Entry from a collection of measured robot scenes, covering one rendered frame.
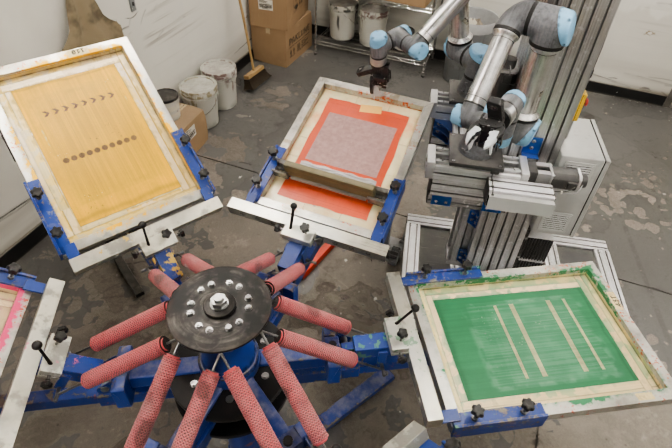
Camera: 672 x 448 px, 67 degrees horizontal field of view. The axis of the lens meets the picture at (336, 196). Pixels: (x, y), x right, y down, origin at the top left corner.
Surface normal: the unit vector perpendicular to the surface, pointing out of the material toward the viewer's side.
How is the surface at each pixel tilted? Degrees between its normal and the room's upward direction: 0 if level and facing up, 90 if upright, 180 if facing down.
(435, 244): 0
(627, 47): 90
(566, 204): 90
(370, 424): 0
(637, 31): 90
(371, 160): 16
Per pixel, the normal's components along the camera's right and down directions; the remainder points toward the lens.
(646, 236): 0.04, -0.75
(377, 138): -0.07, -0.55
